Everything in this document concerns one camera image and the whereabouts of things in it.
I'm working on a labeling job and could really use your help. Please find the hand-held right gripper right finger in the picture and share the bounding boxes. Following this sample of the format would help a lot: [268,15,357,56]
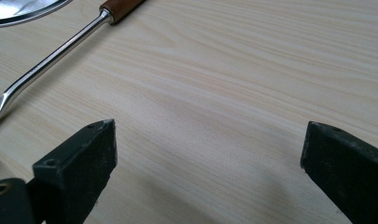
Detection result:
[300,120,378,224]

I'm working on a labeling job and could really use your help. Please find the silver metal bowl rim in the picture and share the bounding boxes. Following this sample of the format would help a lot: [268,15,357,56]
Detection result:
[0,0,73,30]

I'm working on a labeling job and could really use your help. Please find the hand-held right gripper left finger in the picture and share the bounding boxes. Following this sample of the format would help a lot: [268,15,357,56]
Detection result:
[32,119,119,224]

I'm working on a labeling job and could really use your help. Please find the steel spatula with wooden handle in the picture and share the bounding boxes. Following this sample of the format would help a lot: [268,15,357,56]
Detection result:
[0,0,147,132]

